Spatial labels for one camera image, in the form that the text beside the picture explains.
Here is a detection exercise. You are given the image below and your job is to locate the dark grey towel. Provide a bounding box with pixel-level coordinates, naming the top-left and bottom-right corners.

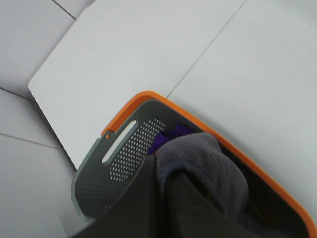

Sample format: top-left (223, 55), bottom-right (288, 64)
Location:
top-left (155, 132), bottom-right (249, 228)

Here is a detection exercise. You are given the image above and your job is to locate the grey perforated basket orange rim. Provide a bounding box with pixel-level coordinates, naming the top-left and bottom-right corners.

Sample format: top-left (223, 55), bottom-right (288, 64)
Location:
top-left (71, 91), bottom-right (317, 238)

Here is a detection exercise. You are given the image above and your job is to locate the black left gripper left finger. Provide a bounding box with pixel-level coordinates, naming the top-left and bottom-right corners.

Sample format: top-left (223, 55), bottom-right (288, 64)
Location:
top-left (73, 155), bottom-right (165, 238)

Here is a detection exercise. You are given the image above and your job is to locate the purple towel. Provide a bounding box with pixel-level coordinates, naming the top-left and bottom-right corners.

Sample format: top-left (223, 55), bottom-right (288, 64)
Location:
top-left (148, 124), bottom-right (195, 155)

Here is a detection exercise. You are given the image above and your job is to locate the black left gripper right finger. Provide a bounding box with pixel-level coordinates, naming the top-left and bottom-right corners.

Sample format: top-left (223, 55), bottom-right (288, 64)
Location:
top-left (166, 172), bottom-right (238, 238)

